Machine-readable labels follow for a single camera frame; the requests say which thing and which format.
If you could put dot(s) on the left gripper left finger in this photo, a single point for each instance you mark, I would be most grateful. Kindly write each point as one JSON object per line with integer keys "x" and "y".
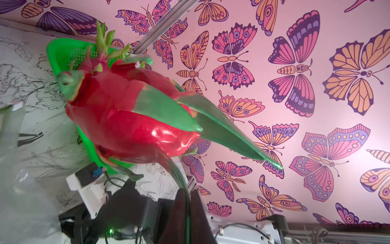
{"x": 174, "y": 232}

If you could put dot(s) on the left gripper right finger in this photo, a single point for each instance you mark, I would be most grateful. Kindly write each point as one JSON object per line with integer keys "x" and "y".
{"x": 200, "y": 229}

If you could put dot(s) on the pink dragon fruit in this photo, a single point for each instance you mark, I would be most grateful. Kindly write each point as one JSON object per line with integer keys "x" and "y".
{"x": 102, "y": 43}

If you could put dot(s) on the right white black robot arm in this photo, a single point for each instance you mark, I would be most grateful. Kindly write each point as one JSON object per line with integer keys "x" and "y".
{"x": 128, "y": 215}

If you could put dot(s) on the green plastic basket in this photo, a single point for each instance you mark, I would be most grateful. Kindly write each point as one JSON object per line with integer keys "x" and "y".
{"x": 70, "y": 61}

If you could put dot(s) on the aluminium frame struts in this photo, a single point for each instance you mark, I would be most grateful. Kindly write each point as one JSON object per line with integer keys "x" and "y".
{"x": 178, "y": 11}

